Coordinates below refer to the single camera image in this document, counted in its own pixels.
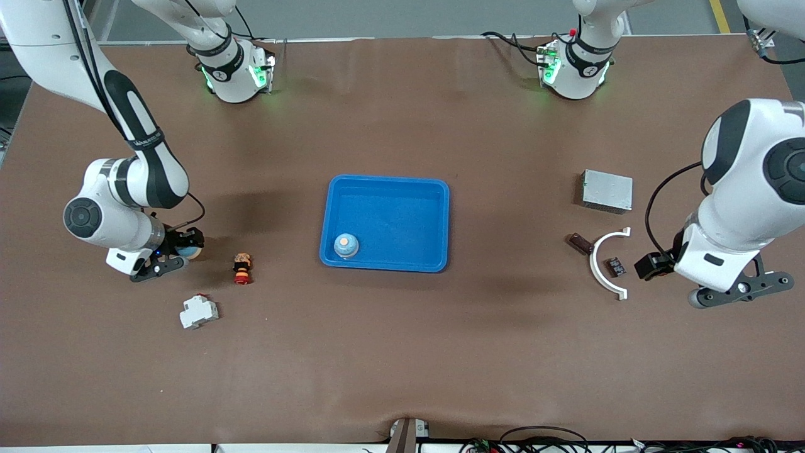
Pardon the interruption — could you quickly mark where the white semicircular plastic clamp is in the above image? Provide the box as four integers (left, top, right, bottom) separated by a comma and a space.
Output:
589, 227, 631, 301

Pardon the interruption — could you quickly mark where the black cable bundle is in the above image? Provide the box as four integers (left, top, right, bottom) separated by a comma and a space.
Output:
458, 426, 805, 453

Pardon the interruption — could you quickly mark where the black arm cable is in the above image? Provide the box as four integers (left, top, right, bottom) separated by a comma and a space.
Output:
60, 0, 207, 232
645, 162, 711, 255

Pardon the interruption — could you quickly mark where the brown table cover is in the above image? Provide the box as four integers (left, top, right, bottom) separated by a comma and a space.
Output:
0, 35, 805, 449

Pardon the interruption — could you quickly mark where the metal table edge bracket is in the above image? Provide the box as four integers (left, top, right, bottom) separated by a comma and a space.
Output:
385, 418, 430, 453

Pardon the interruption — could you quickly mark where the white circuit breaker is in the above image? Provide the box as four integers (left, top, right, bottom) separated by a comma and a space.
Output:
179, 293, 219, 330

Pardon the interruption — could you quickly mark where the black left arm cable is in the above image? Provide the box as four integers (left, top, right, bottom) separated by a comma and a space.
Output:
645, 162, 711, 255

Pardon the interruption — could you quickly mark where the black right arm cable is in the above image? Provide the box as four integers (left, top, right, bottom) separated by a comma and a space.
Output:
60, 0, 207, 232

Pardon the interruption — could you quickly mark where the blue plastic tray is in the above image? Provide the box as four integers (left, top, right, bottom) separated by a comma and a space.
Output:
319, 175, 451, 273

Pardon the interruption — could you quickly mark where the aluminium frame profile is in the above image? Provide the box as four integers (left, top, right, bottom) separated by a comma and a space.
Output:
745, 25, 777, 57

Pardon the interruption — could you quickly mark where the silver metal power supply box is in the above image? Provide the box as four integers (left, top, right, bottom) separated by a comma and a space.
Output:
581, 169, 634, 215

